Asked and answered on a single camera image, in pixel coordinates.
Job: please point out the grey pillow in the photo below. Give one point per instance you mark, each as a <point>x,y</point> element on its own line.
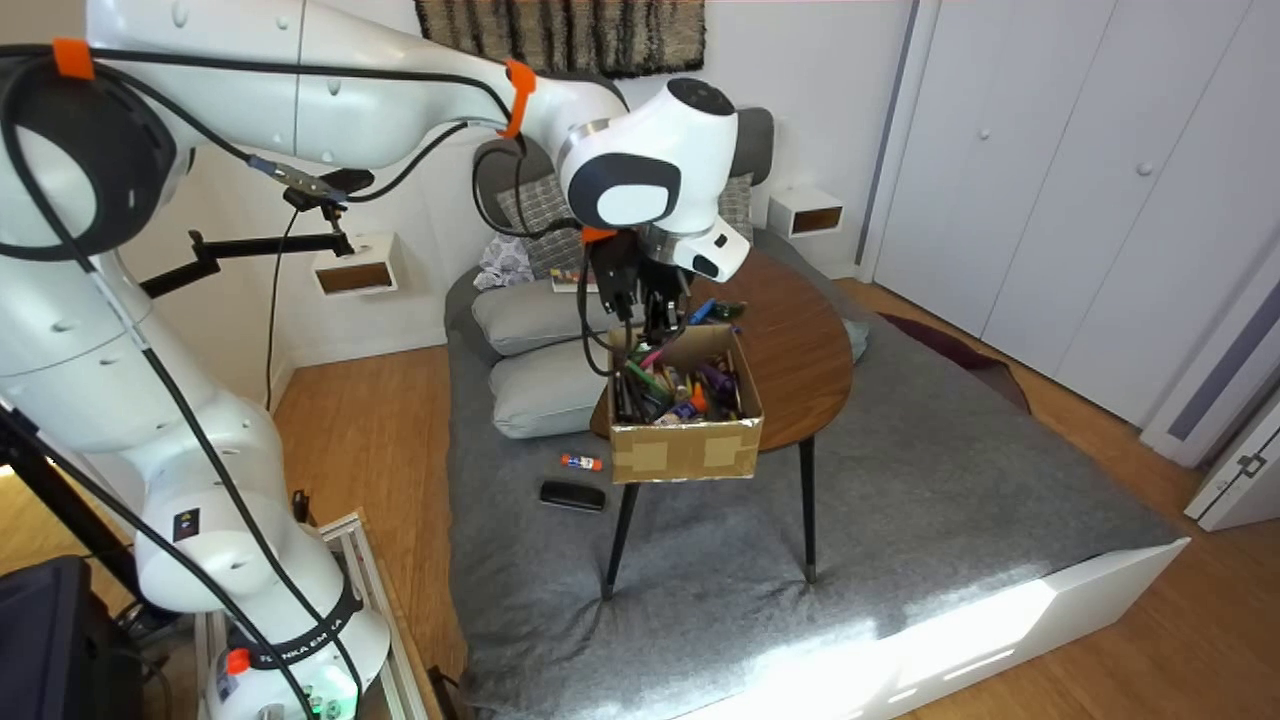
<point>530,315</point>
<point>545,392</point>

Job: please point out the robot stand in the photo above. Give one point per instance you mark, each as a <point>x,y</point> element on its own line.
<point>385,600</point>

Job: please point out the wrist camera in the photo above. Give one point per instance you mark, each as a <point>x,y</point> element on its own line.
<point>612,275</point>

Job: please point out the bed with grey blanket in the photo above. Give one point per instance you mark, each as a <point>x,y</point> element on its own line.
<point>900,520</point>

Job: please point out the white closet doors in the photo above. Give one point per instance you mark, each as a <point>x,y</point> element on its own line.
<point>1080,180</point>

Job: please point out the black case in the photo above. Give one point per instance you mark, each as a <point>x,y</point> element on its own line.
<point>573,495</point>

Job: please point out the white wall shelf box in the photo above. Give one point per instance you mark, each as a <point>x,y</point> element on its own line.
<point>805,210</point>
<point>360,265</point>

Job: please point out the heap of markers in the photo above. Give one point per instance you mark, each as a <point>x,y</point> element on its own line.
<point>675,390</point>

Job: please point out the floral cloth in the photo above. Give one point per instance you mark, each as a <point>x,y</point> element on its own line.
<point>505,265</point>

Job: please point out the cardboard box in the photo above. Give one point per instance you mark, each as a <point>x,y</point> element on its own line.
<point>685,450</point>

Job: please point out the book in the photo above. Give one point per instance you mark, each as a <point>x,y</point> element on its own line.
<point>570,280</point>

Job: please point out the blue marker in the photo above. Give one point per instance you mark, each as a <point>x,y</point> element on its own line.
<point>702,311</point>

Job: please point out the checked cushion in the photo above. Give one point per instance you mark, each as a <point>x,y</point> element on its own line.
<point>548,225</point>
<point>738,205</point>

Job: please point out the glue stick orange cap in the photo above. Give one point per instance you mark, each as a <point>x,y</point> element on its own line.
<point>580,462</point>

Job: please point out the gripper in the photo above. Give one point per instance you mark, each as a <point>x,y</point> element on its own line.
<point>664,278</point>

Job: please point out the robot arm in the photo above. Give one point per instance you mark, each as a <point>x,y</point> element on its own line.
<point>230,100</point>

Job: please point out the white bottle orange cap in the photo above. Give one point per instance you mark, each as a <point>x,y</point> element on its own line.
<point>230,675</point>

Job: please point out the black box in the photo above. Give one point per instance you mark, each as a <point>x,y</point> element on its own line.
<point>45,645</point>

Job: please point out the striped wall hanging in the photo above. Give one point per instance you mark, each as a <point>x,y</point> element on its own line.
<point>560,35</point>

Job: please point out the white door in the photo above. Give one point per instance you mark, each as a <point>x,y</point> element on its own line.
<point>1225,400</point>

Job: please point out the camera on mount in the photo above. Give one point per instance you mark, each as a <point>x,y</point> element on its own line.
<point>250,247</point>

